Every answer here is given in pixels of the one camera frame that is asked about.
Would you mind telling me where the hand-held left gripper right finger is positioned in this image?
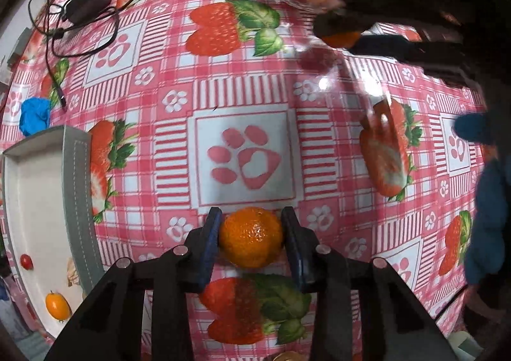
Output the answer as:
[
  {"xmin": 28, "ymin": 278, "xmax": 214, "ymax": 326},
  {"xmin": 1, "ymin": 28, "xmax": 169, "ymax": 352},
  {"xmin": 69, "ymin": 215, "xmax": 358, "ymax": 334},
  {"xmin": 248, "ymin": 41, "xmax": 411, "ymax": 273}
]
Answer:
[{"xmin": 280, "ymin": 207, "xmax": 460, "ymax": 361}]

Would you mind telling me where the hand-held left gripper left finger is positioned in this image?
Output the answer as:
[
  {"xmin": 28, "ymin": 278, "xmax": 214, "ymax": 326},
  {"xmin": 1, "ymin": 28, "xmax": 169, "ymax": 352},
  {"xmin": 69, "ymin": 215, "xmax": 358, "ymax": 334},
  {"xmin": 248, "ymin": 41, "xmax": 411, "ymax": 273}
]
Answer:
[{"xmin": 44, "ymin": 207, "xmax": 223, "ymax": 361}]

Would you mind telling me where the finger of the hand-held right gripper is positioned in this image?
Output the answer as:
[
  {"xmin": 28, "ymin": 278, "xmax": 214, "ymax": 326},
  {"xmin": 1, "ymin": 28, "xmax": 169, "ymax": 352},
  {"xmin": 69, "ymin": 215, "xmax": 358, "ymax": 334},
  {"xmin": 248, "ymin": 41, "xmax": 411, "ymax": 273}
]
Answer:
[
  {"xmin": 313, "ymin": 11, "xmax": 373, "ymax": 37},
  {"xmin": 349, "ymin": 34, "xmax": 480, "ymax": 87}
]

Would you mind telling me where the orange tangerine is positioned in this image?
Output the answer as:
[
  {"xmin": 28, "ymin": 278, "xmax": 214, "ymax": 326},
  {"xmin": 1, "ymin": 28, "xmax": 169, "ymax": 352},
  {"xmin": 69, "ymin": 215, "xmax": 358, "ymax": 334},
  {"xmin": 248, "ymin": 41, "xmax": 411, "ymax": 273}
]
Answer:
[
  {"xmin": 218, "ymin": 207, "xmax": 285, "ymax": 270},
  {"xmin": 321, "ymin": 31, "xmax": 362, "ymax": 49}
]

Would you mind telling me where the white rectangular tray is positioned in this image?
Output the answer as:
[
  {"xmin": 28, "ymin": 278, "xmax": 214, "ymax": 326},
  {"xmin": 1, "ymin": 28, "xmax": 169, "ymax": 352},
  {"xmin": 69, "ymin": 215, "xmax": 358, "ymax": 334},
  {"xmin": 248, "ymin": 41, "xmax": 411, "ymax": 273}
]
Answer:
[{"xmin": 0, "ymin": 125, "xmax": 105, "ymax": 340}]

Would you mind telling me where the pink checked strawberry tablecloth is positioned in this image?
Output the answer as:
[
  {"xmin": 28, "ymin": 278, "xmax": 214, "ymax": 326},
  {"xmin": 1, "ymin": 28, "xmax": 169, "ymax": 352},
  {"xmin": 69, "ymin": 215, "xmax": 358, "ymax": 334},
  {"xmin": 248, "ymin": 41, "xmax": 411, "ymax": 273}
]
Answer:
[{"xmin": 0, "ymin": 0, "xmax": 500, "ymax": 361}]

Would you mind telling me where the small yellow citrus fruit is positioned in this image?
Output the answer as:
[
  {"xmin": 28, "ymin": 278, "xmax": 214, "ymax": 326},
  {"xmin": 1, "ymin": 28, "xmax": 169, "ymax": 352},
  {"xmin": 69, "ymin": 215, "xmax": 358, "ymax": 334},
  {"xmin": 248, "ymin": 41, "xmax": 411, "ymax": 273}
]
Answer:
[{"xmin": 45, "ymin": 291, "xmax": 72, "ymax": 322}]

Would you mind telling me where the person's blue fleece clothing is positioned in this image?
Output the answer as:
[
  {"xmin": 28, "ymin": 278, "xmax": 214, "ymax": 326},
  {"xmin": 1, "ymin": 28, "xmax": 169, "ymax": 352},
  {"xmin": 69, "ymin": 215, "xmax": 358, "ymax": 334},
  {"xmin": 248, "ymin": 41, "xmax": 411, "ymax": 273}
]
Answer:
[{"xmin": 453, "ymin": 113, "xmax": 511, "ymax": 287}]

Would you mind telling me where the blue cloth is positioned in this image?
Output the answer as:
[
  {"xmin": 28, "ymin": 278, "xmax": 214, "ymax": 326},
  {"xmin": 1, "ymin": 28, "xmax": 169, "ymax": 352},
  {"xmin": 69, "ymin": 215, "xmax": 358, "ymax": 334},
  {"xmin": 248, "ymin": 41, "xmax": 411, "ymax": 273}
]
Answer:
[{"xmin": 19, "ymin": 97, "xmax": 52, "ymax": 138}]

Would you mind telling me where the black cable with plug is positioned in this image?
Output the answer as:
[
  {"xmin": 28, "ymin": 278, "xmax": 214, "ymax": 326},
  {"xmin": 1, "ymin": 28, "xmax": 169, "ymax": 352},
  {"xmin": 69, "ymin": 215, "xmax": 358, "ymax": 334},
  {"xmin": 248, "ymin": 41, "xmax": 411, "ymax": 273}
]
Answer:
[{"xmin": 28, "ymin": 0, "xmax": 69, "ymax": 109}]

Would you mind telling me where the black power adapter with cable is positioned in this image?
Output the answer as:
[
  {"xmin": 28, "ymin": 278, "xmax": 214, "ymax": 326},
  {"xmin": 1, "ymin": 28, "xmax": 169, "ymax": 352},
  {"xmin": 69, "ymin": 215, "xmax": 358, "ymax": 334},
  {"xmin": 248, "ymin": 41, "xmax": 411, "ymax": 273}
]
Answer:
[{"xmin": 50, "ymin": 0, "xmax": 161, "ymax": 59}]

